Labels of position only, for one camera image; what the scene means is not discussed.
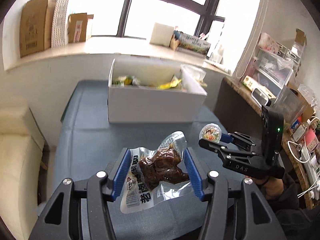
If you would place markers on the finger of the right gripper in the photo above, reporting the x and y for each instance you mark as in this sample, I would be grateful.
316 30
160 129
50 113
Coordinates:
225 152
237 138

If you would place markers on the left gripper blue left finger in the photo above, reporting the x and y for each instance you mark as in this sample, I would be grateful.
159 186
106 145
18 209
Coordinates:
119 172

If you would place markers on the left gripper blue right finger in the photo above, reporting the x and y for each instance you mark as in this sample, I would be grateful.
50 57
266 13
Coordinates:
190 162

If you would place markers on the clear jelly cup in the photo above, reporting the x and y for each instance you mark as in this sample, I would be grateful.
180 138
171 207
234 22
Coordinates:
211 132

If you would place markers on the braised meat vacuum pack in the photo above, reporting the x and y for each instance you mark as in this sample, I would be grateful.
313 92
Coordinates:
157 175

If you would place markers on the yellow green snack bag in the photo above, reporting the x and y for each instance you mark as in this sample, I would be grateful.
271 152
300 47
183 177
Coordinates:
128 80

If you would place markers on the person's right hand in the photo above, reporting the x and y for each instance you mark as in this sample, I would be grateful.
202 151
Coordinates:
272 187

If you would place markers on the wooden side desk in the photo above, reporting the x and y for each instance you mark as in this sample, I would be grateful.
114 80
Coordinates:
238 112

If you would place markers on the white power strip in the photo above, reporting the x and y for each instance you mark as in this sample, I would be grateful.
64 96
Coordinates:
310 172

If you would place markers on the white storage box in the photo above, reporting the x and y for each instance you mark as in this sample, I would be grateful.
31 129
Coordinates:
148 104

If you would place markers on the tissue paper pack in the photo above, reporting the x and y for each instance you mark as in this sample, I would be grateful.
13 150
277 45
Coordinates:
197 73

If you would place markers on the clear drawer organizer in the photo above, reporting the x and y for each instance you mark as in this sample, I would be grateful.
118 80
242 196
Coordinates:
276 64

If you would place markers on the cream sofa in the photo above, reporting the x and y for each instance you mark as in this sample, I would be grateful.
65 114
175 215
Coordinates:
21 153

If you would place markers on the landscape printed box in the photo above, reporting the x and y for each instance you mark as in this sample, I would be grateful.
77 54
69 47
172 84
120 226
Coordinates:
189 42

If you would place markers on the white dotted paper bag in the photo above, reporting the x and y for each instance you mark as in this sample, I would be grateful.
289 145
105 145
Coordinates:
63 9

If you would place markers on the small open cardboard box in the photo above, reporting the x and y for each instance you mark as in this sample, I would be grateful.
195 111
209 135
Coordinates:
79 27

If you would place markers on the large brown cardboard box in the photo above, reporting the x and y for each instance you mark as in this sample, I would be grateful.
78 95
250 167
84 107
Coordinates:
36 26

